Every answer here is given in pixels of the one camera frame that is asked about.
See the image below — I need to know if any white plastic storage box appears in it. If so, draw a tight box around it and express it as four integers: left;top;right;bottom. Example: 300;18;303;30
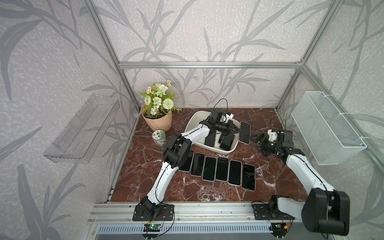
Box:
184;111;239;155

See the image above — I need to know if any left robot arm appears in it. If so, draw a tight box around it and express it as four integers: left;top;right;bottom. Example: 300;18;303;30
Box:
138;108;250;218

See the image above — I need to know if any left green circuit board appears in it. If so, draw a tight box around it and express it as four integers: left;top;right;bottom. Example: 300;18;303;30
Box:
143;223;163;233

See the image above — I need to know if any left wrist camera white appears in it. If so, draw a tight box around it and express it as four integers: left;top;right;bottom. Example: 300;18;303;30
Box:
222;113;234;123

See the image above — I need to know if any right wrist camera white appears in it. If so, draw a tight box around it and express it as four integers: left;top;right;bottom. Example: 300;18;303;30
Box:
267;129;278;142

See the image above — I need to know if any aluminium frame rail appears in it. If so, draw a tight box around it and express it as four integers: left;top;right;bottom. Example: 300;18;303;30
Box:
119;62;301;69

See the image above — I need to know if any white wire mesh basket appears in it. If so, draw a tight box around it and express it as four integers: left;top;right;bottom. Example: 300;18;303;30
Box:
292;91;367;166

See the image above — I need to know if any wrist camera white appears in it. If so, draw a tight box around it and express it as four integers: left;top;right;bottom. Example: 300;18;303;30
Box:
267;129;278;142
222;113;234;123

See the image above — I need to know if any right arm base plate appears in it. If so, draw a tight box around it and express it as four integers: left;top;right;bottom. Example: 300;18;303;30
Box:
251;201;288;222

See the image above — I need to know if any phone with pink case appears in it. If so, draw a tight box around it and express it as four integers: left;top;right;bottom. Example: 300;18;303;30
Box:
190;153;205;177

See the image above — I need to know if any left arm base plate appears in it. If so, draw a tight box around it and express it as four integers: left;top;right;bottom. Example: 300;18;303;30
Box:
133;204;175;222

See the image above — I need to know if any potted artificial flower plant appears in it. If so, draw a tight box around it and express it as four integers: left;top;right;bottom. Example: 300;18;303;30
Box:
139;80;182;132

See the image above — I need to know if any phone with light blue case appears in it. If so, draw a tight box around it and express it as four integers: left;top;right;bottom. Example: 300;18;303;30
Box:
202;157;217;182

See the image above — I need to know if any black phone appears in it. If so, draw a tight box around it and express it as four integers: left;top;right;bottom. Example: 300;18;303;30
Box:
179;150;195;173
242;164;256;191
239;122;251;145
228;160;242;186
215;157;230;182
220;134;235;151

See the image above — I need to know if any clear plastic wall shelf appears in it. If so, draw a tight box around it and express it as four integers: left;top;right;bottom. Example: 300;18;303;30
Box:
43;94;121;164

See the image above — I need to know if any small patterned can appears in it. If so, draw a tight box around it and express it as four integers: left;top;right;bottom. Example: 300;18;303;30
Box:
152;130;167;147

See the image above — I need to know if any right circuit board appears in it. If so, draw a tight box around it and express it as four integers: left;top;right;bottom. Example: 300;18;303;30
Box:
269;222;292;233

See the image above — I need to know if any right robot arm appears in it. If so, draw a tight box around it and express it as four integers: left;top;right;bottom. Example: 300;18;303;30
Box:
250;129;351;236

